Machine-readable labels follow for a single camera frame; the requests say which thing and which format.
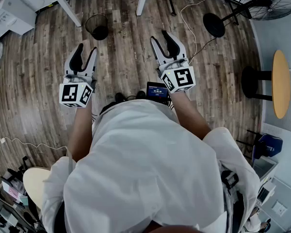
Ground black fan cable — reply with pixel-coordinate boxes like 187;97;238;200
188;37;218;63

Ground person's white shirt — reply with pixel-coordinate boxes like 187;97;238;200
42;99;261;233

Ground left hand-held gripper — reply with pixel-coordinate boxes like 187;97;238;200
59;43;98;109

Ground black floor fan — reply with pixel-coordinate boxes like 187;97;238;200
202;0;291;39

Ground cluttered dark desk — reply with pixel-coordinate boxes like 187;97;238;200
0;156;43;233

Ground person's left black shoe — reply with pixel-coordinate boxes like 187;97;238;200
114;92;127;104

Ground person's right forearm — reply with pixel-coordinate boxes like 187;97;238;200
169;91;212;141

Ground black screen device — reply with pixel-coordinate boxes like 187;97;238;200
146;81;171;104

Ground thin white floor cable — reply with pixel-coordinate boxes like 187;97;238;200
179;0;213;58

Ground white cable with plug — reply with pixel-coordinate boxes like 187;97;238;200
0;126;69;155

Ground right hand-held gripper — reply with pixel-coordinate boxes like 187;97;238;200
150;30;196;94

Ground white wall socket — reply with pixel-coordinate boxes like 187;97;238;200
272;200;288;217

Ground round yellow top side table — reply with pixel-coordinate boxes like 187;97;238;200
241;49;291;120

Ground person's left forearm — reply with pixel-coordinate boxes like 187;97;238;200
67;91;97;163

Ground black harness buckle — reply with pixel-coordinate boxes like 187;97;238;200
220;170;240;196

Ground black mesh waste bin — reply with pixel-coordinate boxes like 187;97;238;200
84;14;109;41

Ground blue bag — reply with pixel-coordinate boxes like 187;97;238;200
252;133;283;164

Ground white open box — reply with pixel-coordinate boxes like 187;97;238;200
253;155;278;182

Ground person's black trousers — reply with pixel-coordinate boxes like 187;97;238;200
99;101;118;115

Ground beige round table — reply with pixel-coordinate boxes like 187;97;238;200
22;166;51;210

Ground white table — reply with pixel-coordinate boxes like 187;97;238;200
46;0;151;28

